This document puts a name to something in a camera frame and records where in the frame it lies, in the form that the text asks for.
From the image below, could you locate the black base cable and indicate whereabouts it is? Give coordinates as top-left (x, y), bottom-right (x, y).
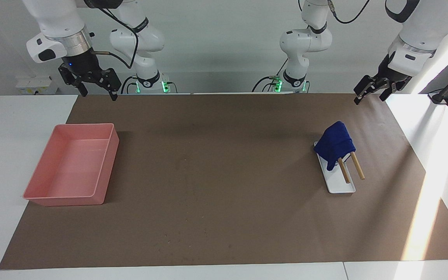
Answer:
top-left (121, 76), bottom-right (137, 94)
top-left (252, 58), bottom-right (289, 93)

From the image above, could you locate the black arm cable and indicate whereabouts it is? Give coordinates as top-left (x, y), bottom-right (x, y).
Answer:
top-left (90, 6), bottom-right (140, 70)
top-left (327, 0), bottom-right (371, 24)

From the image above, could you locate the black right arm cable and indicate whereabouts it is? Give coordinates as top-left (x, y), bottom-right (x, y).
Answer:
top-left (90, 6), bottom-right (140, 70)

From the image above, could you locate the wooden rack rod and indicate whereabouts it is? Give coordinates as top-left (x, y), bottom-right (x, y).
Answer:
top-left (350, 152), bottom-right (366, 180)
top-left (338, 157), bottom-right (352, 184)

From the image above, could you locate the blue towel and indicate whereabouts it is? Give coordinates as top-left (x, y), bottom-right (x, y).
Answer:
top-left (313, 121), bottom-right (356, 171)

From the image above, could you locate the pink plastic tray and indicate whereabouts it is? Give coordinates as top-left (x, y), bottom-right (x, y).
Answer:
top-left (23, 123), bottom-right (120, 207)

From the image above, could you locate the white wall socket box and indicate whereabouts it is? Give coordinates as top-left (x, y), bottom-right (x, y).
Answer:
top-left (16, 76), bottom-right (58, 95)

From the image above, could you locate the brown table mat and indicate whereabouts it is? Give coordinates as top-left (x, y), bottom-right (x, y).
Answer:
top-left (0, 93), bottom-right (448, 270)

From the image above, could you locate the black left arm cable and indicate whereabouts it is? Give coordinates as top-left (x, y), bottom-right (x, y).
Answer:
top-left (327, 0), bottom-right (371, 24)

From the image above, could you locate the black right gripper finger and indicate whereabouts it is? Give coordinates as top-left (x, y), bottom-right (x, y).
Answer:
top-left (59, 64), bottom-right (88, 97)
top-left (92, 68), bottom-right (121, 101)

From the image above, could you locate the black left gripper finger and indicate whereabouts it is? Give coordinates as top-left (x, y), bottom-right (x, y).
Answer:
top-left (354, 76), bottom-right (384, 105)
top-left (380, 80), bottom-right (403, 102)

